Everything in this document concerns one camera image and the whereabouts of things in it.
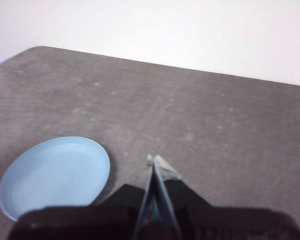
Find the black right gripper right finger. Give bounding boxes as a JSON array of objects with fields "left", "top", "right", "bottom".
[{"left": 153, "top": 154, "right": 300, "bottom": 240}]

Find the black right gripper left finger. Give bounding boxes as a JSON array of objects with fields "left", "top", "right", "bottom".
[{"left": 6, "top": 154, "right": 155, "bottom": 240}]

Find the light blue round plate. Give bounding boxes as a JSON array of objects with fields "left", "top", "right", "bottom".
[{"left": 0, "top": 136, "right": 111, "bottom": 222}]

